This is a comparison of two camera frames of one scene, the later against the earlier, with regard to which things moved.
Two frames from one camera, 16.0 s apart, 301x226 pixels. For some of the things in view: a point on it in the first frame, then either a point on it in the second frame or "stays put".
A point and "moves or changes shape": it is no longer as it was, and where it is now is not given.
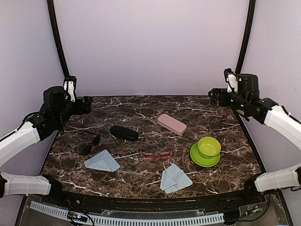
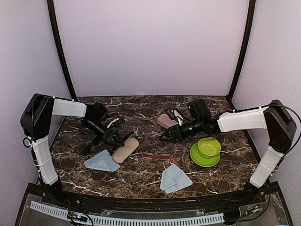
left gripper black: [80, 110] → [108, 135]
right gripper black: [223, 102] → [180, 136]
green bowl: [209, 147] stays put
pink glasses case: [171, 124] stays put
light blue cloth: [104, 160] stays put
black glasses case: [124, 133] moves or changes shape
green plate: [201, 161] stays put
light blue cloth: [174, 179] stays put
